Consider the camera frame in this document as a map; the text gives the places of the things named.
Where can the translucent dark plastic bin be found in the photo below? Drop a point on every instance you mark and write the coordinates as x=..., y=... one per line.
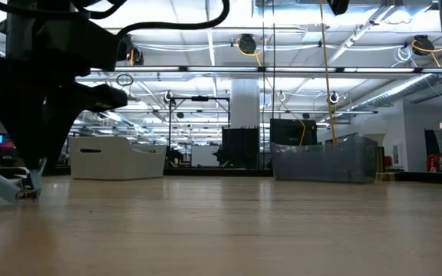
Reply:
x=320, y=163

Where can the white square pillar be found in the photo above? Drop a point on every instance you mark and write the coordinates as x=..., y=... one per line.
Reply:
x=245, y=103

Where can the wooden bulb holder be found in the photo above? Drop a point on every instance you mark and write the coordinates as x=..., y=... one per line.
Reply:
x=381, y=159

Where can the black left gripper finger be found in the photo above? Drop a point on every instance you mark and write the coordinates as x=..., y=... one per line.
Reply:
x=75, y=101
x=17, y=111

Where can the black equipment box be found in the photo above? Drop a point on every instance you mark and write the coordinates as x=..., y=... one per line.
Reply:
x=290, y=132
x=240, y=149

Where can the black gantry frame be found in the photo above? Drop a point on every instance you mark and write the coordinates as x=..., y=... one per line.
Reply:
x=200, y=98

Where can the silver ventilation duct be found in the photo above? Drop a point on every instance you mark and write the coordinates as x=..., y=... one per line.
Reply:
x=397, y=92

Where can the light grey plastic bin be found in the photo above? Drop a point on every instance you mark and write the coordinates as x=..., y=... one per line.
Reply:
x=113, y=161

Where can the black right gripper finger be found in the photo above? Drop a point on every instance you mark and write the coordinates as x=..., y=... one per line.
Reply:
x=338, y=5

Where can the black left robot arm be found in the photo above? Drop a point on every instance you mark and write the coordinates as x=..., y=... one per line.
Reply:
x=37, y=27

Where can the black aluminium table frame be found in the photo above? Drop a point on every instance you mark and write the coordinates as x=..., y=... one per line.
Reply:
x=205, y=172

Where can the long light rail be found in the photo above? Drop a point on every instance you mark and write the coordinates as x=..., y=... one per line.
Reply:
x=221, y=69

